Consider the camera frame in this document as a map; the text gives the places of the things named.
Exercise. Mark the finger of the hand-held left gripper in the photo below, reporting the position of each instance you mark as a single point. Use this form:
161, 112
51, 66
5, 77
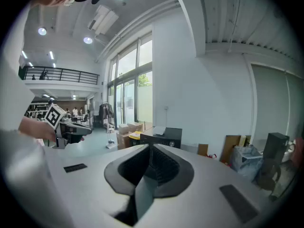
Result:
80, 132

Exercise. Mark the clothes rack with dark garment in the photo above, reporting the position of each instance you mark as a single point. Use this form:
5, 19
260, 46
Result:
105, 111

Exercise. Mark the round ceiling lamp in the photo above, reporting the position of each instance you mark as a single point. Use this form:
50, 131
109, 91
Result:
88, 40
42, 31

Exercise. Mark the brown wooden board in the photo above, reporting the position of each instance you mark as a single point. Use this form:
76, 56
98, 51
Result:
234, 148

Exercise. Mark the small cardboard box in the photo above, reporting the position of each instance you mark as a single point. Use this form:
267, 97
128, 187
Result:
123, 128

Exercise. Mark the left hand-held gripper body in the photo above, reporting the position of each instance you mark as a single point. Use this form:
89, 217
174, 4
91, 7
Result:
55, 116

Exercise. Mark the bluish plastic bag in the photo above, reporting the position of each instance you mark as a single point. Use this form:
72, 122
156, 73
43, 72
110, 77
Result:
247, 161

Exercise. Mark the glass window wall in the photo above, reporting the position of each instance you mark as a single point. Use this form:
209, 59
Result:
133, 84

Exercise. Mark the black balcony railing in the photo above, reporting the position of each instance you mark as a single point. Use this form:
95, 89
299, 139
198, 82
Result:
61, 75

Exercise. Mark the person's left forearm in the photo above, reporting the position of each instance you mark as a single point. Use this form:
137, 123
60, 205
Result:
35, 129

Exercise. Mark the grey roller blind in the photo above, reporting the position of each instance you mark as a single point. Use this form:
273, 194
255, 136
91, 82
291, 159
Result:
270, 103

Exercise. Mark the black box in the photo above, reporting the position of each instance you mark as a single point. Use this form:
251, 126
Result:
275, 146

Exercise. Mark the white flat mop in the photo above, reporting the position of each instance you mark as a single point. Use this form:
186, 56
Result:
110, 139

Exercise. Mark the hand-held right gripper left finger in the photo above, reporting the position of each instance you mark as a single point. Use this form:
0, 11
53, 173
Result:
128, 170

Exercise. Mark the white ceiling air conditioner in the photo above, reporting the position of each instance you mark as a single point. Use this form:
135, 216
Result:
103, 20

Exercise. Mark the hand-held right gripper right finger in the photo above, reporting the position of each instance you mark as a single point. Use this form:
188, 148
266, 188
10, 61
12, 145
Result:
171, 168

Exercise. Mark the person's white shirt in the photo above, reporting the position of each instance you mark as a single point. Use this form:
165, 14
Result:
14, 98

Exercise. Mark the flat cardboard sheet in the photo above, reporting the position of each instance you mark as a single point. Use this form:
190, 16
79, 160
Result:
199, 149

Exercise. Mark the large cardboard box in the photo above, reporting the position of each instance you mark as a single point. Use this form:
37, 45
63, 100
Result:
135, 126

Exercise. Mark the yellow lid waste bin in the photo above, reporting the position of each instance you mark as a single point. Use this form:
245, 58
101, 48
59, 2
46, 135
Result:
135, 139

